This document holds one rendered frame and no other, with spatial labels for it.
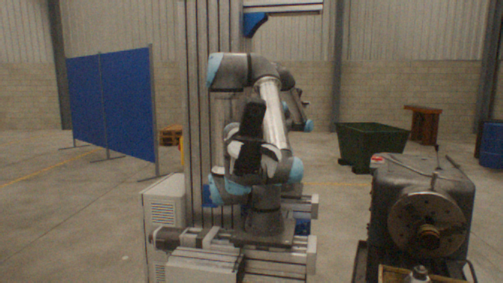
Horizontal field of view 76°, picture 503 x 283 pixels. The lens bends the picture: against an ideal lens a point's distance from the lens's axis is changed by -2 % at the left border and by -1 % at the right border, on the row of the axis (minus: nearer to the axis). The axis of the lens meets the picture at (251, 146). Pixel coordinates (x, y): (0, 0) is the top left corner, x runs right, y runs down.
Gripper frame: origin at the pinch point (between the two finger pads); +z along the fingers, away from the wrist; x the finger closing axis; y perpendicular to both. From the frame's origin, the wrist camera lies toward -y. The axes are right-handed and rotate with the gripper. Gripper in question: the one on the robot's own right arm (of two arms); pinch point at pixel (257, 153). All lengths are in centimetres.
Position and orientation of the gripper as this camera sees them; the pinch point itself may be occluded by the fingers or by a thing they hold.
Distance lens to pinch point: 60.2
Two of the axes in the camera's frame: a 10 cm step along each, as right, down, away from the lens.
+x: -9.8, -1.0, -1.8
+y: -1.3, 9.8, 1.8
